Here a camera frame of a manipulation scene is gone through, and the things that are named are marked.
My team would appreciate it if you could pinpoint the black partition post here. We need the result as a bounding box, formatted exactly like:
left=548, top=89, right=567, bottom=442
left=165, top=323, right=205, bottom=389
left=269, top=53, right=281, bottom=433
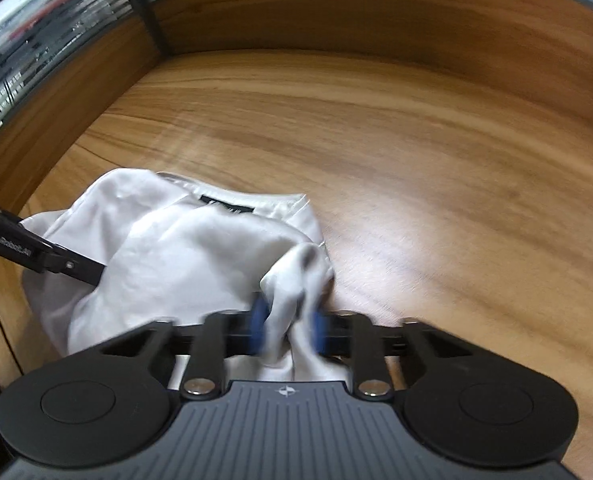
left=108, top=0, right=173, bottom=59

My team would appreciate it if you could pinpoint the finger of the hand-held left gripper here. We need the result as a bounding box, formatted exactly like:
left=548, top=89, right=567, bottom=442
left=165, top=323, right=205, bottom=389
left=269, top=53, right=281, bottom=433
left=40, top=241, right=108, bottom=287

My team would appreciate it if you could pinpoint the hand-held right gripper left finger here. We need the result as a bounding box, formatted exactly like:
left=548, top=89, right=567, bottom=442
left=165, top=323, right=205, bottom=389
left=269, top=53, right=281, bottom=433
left=98, top=300, right=270, bottom=402

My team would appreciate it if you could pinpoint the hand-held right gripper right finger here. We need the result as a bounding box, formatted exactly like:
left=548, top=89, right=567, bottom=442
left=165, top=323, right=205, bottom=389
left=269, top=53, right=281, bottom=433
left=311, top=311, right=475, bottom=402

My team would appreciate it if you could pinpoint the beige short-sleeved shirt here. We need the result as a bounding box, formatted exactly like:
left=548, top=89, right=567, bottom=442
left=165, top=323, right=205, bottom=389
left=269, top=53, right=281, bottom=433
left=19, top=168, right=338, bottom=392

